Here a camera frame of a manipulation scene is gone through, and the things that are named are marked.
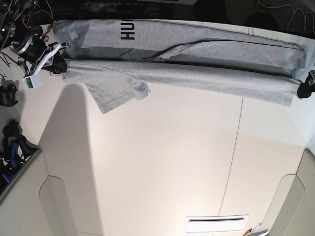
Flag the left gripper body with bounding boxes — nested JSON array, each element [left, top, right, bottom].
[[305, 70, 315, 92]]

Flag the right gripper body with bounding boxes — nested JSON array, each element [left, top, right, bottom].
[[42, 43, 70, 73]]

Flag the grey T-shirt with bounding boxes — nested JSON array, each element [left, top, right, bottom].
[[53, 20, 307, 113]]

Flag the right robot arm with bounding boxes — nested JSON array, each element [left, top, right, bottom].
[[0, 0, 69, 76]]

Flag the black zip ties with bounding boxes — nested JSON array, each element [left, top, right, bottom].
[[0, 52, 10, 67]]

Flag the black round chair base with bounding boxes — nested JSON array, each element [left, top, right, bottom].
[[245, 12, 279, 31]]

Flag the blue and black tool pile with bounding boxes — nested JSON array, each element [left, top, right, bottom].
[[0, 119, 38, 191]]

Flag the white slotted vent plate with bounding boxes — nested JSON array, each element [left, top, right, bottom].
[[186, 215, 248, 233]]

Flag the pens at bottom edge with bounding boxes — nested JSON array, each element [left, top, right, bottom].
[[243, 222, 269, 236]]

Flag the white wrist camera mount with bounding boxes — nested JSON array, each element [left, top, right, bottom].
[[19, 42, 61, 90]]

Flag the white cables top right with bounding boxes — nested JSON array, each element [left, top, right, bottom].
[[255, 0, 315, 35]]

